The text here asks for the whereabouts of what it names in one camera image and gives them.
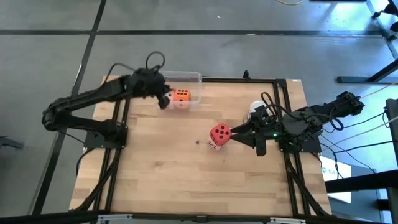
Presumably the white box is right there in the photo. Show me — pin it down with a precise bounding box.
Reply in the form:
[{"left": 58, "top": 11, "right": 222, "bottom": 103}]
[{"left": 320, "top": 155, "right": 352, "bottom": 203}]

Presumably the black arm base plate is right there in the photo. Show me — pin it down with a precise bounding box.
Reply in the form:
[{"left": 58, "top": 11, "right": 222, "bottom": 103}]
[
  {"left": 279, "top": 136, "right": 323, "bottom": 154},
  {"left": 83, "top": 124, "right": 129, "bottom": 149}
]

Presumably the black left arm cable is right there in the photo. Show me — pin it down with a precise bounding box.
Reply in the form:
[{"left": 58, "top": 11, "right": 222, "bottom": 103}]
[{"left": 104, "top": 50, "right": 166, "bottom": 84}]

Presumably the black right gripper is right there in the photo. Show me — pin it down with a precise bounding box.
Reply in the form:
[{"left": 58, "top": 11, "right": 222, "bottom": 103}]
[{"left": 231, "top": 110, "right": 282, "bottom": 157}]

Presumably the black rig frame bar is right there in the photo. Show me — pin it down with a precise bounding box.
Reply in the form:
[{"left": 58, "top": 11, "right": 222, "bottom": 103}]
[{"left": 0, "top": 210, "right": 398, "bottom": 224}]

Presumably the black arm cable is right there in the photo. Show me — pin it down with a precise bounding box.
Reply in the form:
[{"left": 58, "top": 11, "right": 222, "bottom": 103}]
[
  {"left": 104, "top": 50, "right": 166, "bottom": 84},
  {"left": 260, "top": 91, "right": 345, "bottom": 131}
]

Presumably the orange foam die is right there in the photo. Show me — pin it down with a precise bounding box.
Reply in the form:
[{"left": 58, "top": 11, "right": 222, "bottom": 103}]
[{"left": 173, "top": 88, "right": 192, "bottom": 110}]

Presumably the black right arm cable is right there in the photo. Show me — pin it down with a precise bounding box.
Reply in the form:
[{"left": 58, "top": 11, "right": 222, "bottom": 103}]
[{"left": 260, "top": 91, "right": 345, "bottom": 131}]

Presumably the red foam die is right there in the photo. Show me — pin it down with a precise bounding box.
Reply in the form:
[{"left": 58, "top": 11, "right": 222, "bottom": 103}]
[{"left": 209, "top": 123, "right": 233, "bottom": 147}]

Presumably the white mushroom lamp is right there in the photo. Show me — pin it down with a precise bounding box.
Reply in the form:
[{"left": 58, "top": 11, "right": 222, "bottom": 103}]
[{"left": 246, "top": 100, "right": 267, "bottom": 123}]

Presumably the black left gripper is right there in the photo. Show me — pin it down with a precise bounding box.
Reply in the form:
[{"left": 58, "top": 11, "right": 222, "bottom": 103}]
[{"left": 130, "top": 67, "right": 175, "bottom": 110}]

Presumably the dark furniture edge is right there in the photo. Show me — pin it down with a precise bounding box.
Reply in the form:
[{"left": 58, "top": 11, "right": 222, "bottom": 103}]
[{"left": 384, "top": 98, "right": 398, "bottom": 224}]

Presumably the clear plastic container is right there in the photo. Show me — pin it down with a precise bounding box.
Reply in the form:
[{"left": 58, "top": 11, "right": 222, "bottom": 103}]
[{"left": 158, "top": 70, "right": 203, "bottom": 112}]

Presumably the black floor stand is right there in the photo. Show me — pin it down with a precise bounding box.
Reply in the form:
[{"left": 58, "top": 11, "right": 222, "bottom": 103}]
[{"left": 337, "top": 0, "right": 398, "bottom": 84}]

